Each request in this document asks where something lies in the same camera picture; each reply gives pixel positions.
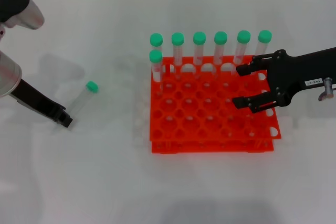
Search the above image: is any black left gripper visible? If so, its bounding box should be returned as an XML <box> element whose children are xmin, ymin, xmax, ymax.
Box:
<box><xmin>12</xmin><ymin>78</ymin><xmax>74</xmax><ymax>129</ymax></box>

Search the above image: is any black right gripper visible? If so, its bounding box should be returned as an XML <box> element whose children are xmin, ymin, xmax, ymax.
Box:
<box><xmin>232</xmin><ymin>47</ymin><xmax>336</xmax><ymax>113</ymax></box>

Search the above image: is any clear green-capped test tube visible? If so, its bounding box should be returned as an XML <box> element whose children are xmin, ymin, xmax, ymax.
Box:
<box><xmin>214</xmin><ymin>31</ymin><xmax>228</xmax><ymax>78</ymax></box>
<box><xmin>234</xmin><ymin>30</ymin><xmax>251</xmax><ymax>70</ymax></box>
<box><xmin>251</xmin><ymin>30</ymin><xmax>272</xmax><ymax>63</ymax></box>
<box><xmin>150</xmin><ymin>33</ymin><xmax>164</xmax><ymax>54</ymax></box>
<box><xmin>193</xmin><ymin>31</ymin><xmax>206</xmax><ymax>79</ymax></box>
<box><xmin>149</xmin><ymin>49</ymin><xmax>164</xmax><ymax>96</ymax></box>
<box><xmin>171</xmin><ymin>32</ymin><xmax>185</xmax><ymax>80</ymax></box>
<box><xmin>68</xmin><ymin>81</ymin><xmax>99</xmax><ymax>114</ymax></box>

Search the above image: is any orange plastic test tube rack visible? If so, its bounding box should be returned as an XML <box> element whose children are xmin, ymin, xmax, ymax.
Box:
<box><xmin>149</xmin><ymin>55</ymin><xmax>283</xmax><ymax>154</ymax></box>

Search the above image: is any silver metal connector plug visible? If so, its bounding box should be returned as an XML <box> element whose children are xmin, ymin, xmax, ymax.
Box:
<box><xmin>318</xmin><ymin>77</ymin><xmax>333</xmax><ymax>101</ymax></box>

